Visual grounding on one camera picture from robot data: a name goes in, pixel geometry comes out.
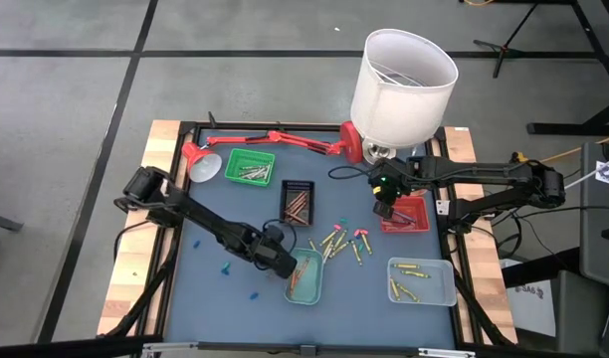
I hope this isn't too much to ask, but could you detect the black tripod stand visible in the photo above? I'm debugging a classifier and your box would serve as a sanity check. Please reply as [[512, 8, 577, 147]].
[[472, 0, 540, 80]]

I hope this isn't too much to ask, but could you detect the teal plastic bin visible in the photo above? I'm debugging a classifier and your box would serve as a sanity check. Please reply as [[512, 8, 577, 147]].
[[284, 247, 325, 306]]

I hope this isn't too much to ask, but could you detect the yellow extension cord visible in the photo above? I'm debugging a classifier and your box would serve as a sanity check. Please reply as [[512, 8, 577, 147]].
[[511, 129, 609, 165]]

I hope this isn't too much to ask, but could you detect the white shade table lamp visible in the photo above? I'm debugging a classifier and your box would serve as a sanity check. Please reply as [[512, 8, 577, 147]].
[[349, 28, 460, 166]]

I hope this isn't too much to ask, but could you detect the black metal table frame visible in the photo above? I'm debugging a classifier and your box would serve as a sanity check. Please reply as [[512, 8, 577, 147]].
[[134, 120, 517, 358]]

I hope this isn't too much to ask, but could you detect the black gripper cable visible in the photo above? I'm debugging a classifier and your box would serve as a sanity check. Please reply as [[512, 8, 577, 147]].
[[261, 218, 299, 253], [327, 165, 376, 181]]

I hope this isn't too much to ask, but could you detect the red plastic basket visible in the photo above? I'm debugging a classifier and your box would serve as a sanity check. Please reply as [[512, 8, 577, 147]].
[[379, 195, 431, 234]]

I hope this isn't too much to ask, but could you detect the wooden table side board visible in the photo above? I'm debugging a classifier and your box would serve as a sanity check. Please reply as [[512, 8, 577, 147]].
[[96, 118, 182, 337], [442, 125, 518, 345]]

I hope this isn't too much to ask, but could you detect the green plastic basket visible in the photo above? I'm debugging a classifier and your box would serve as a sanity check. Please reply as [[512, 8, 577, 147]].
[[223, 147, 277, 188]]

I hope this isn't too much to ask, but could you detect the gray cabinet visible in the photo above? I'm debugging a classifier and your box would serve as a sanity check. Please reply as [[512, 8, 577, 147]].
[[580, 141, 609, 290]]

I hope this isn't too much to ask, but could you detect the black plastic tray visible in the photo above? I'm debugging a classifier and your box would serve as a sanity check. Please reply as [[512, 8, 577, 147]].
[[278, 179, 315, 228]]

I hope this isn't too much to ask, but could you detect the red desk lamp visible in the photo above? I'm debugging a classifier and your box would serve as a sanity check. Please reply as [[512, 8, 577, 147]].
[[180, 120, 365, 184]]

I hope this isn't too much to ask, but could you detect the silver metal bracket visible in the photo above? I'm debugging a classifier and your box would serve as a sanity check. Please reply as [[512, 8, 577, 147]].
[[417, 347, 478, 358], [141, 341, 200, 357]]

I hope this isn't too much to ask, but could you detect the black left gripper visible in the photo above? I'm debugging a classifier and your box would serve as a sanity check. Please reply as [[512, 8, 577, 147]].
[[232, 224, 299, 280]]

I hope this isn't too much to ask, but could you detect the clear plastic container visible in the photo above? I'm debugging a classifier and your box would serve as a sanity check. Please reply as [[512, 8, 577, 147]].
[[386, 257, 458, 308]]

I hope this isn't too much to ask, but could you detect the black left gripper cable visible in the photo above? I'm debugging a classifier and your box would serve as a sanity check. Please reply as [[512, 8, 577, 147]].
[[261, 218, 299, 253]]

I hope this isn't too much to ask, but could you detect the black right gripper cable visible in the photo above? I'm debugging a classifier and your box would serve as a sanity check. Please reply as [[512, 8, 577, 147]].
[[327, 165, 376, 181]]

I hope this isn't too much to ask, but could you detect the white cardboard box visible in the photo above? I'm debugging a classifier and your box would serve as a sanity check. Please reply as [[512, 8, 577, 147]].
[[501, 258, 558, 339]]

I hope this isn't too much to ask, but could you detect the black floor stand base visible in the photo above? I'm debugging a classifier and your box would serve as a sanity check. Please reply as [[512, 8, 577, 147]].
[[526, 0, 609, 136]]

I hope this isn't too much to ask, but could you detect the gray box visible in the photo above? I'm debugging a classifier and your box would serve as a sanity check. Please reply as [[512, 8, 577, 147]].
[[552, 270, 609, 357]]

